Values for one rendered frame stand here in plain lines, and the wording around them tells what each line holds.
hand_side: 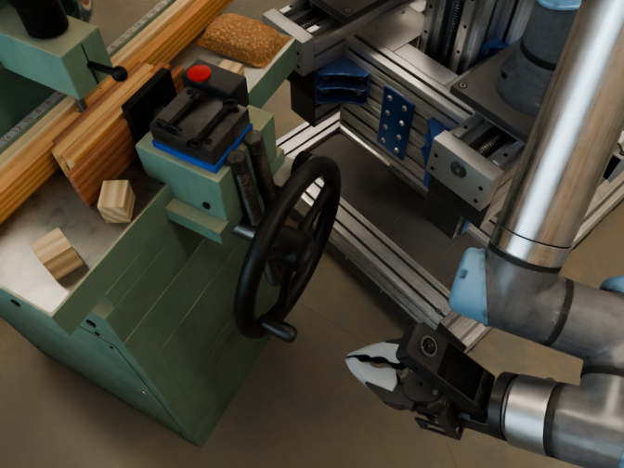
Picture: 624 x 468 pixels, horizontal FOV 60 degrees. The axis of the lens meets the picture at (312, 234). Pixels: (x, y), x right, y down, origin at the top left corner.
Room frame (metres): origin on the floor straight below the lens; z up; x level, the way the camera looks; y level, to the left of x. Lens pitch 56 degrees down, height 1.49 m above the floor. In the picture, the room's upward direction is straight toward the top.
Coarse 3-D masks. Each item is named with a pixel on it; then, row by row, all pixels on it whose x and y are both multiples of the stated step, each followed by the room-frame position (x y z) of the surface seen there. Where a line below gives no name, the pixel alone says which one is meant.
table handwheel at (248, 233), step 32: (320, 160) 0.49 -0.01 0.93; (288, 192) 0.42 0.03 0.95; (320, 192) 0.51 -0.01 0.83; (320, 224) 0.52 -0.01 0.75; (256, 256) 0.34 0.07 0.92; (288, 256) 0.40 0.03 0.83; (320, 256) 0.48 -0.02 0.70; (256, 288) 0.32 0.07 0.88; (288, 288) 0.40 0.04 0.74; (256, 320) 0.33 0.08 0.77
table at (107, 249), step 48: (192, 48) 0.77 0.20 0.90; (288, 48) 0.78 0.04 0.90; (48, 192) 0.46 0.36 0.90; (144, 192) 0.46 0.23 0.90; (0, 240) 0.38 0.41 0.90; (96, 240) 0.38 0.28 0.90; (144, 240) 0.41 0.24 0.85; (0, 288) 0.31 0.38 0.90; (48, 288) 0.31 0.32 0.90; (96, 288) 0.33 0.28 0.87
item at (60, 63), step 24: (0, 24) 0.60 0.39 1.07; (72, 24) 0.60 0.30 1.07; (0, 48) 0.59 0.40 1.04; (24, 48) 0.56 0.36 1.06; (48, 48) 0.55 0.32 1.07; (72, 48) 0.55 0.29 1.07; (96, 48) 0.58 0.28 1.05; (24, 72) 0.58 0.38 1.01; (48, 72) 0.55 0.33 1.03; (72, 72) 0.54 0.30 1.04; (96, 72) 0.57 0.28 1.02; (72, 96) 0.54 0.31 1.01
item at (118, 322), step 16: (176, 240) 0.46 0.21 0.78; (192, 240) 0.48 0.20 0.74; (160, 256) 0.42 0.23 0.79; (176, 256) 0.45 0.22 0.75; (144, 272) 0.39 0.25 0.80; (160, 272) 0.41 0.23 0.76; (176, 272) 0.44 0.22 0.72; (144, 288) 0.38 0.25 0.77; (160, 288) 0.40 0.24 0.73; (128, 304) 0.35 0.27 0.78; (144, 304) 0.37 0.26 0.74; (96, 320) 0.33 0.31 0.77; (112, 320) 0.32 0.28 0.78; (128, 320) 0.34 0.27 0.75; (112, 336) 0.32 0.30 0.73; (128, 336) 0.33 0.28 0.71
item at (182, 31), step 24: (216, 0) 0.87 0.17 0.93; (192, 24) 0.80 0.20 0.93; (144, 48) 0.72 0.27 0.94; (168, 48) 0.74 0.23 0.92; (48, 144) 0.51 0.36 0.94; (24, 168) 0.47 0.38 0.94; (48, 168) 0.49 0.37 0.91; (0, 192) 0.43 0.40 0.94; (24, 192) 0.45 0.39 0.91; (0, 216) 0.41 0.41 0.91
